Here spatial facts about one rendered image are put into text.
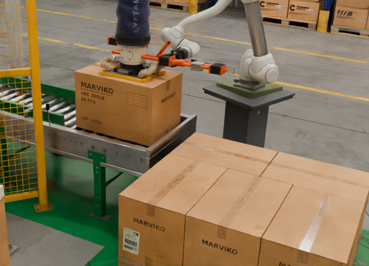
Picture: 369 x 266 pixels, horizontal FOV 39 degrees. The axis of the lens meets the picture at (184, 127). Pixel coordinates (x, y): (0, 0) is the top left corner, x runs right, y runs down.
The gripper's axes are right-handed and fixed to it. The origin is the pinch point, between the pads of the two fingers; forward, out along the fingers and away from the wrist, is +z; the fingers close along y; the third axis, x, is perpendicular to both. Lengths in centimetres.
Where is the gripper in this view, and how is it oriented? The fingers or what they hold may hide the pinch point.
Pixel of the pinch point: (168, 60)
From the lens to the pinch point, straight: 330.2
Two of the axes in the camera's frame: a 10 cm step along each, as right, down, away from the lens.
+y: -0.6, 9.2, 3.8
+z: -4.3, 3.2, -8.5
